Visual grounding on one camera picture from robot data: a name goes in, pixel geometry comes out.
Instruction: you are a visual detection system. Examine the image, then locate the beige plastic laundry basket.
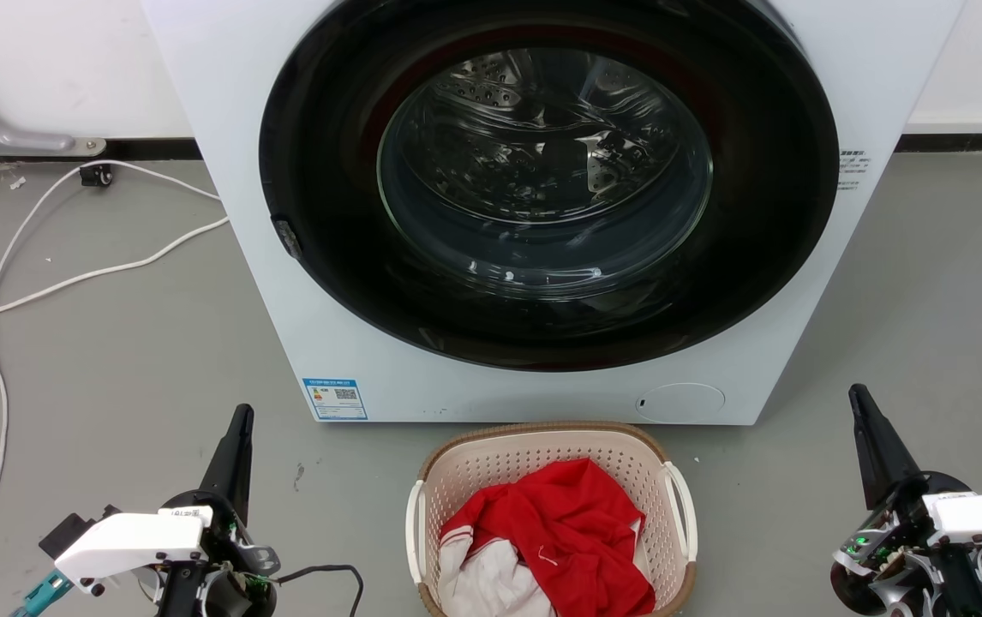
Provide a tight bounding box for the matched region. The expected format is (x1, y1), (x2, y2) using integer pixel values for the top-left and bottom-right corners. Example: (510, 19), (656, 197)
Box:
(405, 421), (699, 617)

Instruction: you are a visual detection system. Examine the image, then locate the teal cable connector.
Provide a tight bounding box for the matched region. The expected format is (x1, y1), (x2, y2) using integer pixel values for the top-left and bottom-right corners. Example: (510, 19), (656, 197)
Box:
(11, 570), (74, 617)

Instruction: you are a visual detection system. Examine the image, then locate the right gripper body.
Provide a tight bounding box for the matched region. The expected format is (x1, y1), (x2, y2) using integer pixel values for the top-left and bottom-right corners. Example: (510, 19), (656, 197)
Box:
(829, 471), (982, 617)

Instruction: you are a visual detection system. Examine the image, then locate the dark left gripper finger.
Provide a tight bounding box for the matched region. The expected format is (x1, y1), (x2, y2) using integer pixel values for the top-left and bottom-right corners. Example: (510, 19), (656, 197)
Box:
(198, 404), (254, 525)

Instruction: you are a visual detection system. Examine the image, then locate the grey wall pipe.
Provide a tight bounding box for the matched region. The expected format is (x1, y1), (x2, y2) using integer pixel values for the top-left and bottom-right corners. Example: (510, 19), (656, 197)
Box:
(0, 51), (107, 158)

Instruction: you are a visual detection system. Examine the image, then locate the black door latch handle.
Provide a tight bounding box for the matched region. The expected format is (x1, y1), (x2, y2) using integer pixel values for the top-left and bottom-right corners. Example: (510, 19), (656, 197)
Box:
(272, 217), (303, 261)

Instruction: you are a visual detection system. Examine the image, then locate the blue energy label sticker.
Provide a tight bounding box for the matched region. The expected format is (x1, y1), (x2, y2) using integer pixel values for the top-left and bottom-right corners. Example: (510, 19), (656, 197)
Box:
(302, 378), (368, 422)

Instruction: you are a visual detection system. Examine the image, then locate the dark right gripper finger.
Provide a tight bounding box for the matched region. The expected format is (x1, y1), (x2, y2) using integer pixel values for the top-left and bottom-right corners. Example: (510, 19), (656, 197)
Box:
(848, 384), (923, 512)

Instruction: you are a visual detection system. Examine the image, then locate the round white filter cover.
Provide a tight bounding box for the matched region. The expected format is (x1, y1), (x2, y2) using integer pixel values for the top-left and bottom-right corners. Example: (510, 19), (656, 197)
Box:
(635, 383), (726, 423)

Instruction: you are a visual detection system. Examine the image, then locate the round black washer door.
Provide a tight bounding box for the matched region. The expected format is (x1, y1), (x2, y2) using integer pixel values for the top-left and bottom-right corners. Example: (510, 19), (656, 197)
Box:
(258, 0), (841, 373)

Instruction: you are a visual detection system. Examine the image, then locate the white front-load washing machine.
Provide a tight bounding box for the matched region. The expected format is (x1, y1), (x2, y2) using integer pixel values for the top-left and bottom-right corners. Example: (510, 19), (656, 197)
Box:
(141, 0), (967, 427)

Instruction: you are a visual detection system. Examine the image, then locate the white garment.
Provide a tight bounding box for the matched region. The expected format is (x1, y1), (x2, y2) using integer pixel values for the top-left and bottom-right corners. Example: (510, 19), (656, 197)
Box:
(438, 518), (643, 617)

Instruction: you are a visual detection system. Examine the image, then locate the small text warning sticker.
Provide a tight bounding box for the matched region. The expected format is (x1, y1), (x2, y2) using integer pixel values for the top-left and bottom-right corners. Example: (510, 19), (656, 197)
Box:
(839, 151), (871, 191)

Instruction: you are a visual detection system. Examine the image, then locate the red garment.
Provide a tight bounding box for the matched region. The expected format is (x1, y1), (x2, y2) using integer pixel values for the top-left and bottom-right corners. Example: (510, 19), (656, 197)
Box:
(440, 458), (656, 617)

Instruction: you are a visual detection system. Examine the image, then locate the steel washer drum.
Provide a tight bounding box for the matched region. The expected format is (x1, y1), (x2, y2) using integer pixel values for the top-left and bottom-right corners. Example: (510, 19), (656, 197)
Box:
(378, 47), (714, 302)

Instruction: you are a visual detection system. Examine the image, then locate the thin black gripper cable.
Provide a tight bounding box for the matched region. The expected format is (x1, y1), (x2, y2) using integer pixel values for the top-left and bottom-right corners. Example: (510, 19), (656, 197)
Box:
(275, 563), (365, 617)

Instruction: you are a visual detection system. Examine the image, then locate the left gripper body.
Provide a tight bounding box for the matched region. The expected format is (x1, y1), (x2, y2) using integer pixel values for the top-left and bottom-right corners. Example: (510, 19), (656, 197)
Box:
(153, 488), (280, 617)

